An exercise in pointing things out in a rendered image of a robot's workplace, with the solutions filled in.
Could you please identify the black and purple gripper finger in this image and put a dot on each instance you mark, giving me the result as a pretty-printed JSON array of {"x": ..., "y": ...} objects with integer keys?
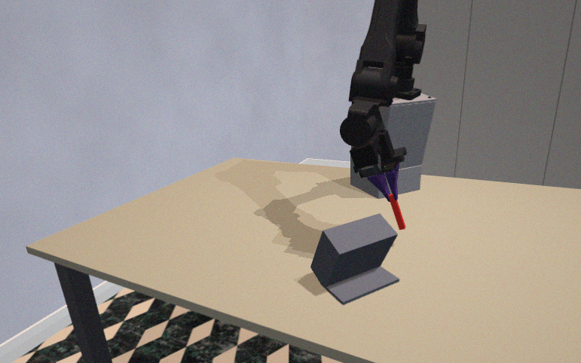
[
  {"x": 380, "y": 182},
  {"x": 392, "y": 181}
]

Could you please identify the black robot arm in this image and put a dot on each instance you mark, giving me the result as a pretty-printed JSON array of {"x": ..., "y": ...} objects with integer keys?
[{"x": 388, "y": 43}]

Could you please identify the red rectangular peg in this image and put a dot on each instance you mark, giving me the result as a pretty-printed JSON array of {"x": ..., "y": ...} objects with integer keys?
[{"x": 397, "y": 212}]

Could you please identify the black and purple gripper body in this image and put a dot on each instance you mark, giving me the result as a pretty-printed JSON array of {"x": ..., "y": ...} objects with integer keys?
[{"x": 390, "y": 164}]

